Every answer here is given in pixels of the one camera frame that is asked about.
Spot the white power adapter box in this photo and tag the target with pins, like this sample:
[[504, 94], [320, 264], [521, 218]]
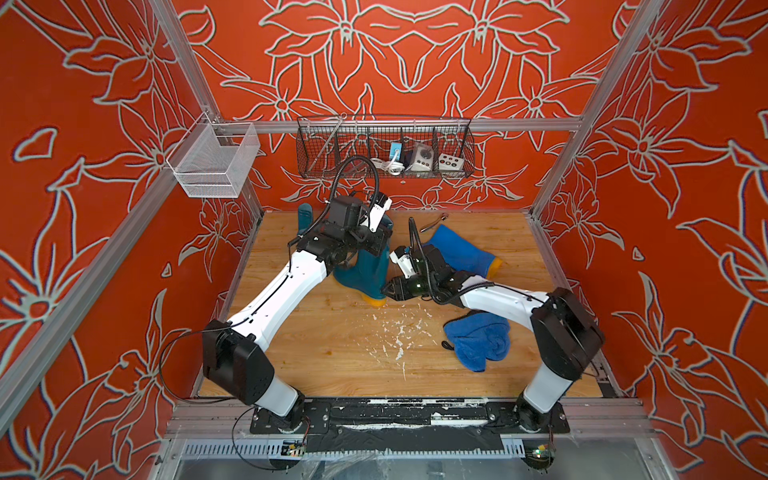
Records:
[[421, 159]]

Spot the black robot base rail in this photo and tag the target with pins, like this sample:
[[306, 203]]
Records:
[[410, 428]]

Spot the teal rubber boot orange sole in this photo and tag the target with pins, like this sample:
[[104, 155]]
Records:
[[305, 218]]

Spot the white socket box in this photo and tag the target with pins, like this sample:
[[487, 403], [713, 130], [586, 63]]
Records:
[[450, 165]]

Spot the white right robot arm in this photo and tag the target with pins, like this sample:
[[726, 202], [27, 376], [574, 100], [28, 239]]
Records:
[[566, 334]]

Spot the clear plastic wall bin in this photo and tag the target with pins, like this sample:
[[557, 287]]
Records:
[[213, 161]]

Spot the blue microfiber cloth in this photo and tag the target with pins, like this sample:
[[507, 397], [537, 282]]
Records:
[[477, 338]]

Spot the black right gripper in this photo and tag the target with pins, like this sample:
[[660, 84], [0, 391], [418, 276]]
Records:
[[398, 292]]

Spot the blue rubber boot orange sole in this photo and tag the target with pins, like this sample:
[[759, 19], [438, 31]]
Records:
[[462, 255]]

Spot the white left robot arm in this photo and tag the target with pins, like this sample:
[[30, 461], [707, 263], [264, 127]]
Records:
[[234, 350]]

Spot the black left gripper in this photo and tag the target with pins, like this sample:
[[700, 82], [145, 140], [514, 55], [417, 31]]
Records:
[[380, 237]]

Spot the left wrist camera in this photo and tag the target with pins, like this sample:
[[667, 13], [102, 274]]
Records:
[[350, 212]]

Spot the black wire wall basket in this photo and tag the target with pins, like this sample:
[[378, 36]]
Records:
[[325, 142]]

